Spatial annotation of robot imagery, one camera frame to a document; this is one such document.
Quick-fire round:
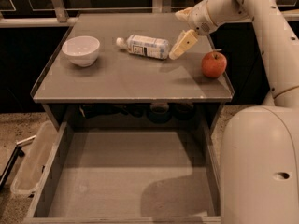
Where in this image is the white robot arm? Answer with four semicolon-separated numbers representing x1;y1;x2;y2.
170;0;299;224

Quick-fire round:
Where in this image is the white ceramic bowl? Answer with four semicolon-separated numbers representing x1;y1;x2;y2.
62;35;100;67

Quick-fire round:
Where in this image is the open grey top drawer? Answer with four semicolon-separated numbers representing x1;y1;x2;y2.
23;123;221;224

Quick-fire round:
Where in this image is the blue plastic bottle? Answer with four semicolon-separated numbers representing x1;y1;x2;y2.
116;35;170;60

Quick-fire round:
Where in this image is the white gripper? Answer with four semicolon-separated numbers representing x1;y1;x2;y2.
169;0;218;60

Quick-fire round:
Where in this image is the clear plastic bin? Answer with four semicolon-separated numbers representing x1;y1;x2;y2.
10;121;58;196

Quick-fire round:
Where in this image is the grey cabinet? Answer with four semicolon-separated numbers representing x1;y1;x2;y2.
31;13;234;127

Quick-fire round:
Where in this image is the red apple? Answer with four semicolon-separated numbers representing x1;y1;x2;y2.
201;51;227;78

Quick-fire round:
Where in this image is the tape roll under top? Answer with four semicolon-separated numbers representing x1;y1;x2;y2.
147;104;172;124

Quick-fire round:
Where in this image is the metal railing frame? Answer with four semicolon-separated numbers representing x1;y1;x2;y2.
0;0;299;29

